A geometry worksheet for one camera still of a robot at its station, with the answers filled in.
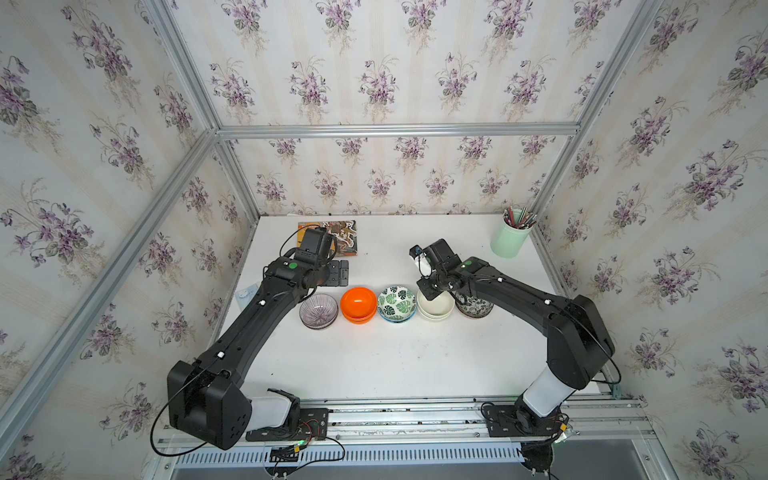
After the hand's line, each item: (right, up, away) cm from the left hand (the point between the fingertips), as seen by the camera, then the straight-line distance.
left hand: (334, 272), depth 81 cm
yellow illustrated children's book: (-2, +12, +33) cm, 36 cm away
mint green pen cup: (+56, +12, +16) cm, 60 cm away
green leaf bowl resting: (+17, -14, +10) cm, 25 cm away
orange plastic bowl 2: (+6, -14, +5) cm, 16 cm away
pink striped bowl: (-7, -13, +10) cm, 17 cm away
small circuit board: (-10, -43, -9) cm, 45 cm away
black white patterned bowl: (+41, -12, +11) cm, 44 cm away
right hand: (+27, -4, +8) cm, 28 cm away
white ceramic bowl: (+29, -12, +7) cm, 33 cm away
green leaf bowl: (+18, -11, +12) cm, 24 cm away
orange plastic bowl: (+6, -11, +9) cm, 15 cm away
